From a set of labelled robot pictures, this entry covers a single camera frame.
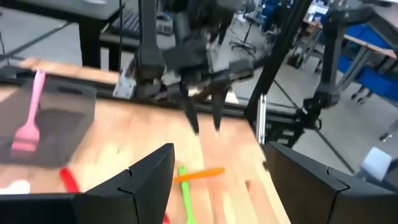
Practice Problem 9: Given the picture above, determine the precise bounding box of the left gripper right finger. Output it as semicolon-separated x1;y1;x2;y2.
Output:
263;141;398;224

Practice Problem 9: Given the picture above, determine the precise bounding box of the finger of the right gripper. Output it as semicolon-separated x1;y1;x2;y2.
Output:
179;81;200;135
212;80;233;131

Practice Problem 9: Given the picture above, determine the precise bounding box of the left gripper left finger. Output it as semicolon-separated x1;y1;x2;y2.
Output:
0;142;176;224

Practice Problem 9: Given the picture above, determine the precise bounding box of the red silicone spoon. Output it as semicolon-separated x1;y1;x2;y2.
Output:
59;167;81;194

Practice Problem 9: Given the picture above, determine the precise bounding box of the orange silicone spoon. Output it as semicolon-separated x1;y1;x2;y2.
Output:
173;167;225;184

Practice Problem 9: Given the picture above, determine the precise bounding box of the green silicone spatula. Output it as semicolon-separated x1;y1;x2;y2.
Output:
177;164;197;224

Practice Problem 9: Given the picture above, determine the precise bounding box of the pink silicone spatula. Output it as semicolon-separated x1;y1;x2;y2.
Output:
11;68;47;153

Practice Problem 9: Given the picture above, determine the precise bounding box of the black office chair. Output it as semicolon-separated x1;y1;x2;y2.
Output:
229;0;259;54

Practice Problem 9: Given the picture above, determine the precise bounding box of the pale blue box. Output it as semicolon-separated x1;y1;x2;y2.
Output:
360;146;393;182

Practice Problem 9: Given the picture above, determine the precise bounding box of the grey translucent plastic bin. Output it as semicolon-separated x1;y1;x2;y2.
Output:
0;77;98;169

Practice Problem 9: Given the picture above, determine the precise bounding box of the blue workbench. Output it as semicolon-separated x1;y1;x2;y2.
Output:
337;21;398;103

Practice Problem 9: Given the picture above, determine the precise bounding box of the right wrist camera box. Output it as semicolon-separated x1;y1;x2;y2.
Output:
162;39;210;72

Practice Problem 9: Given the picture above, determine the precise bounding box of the white bin with handle slots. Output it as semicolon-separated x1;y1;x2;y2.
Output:
0;179;31;195

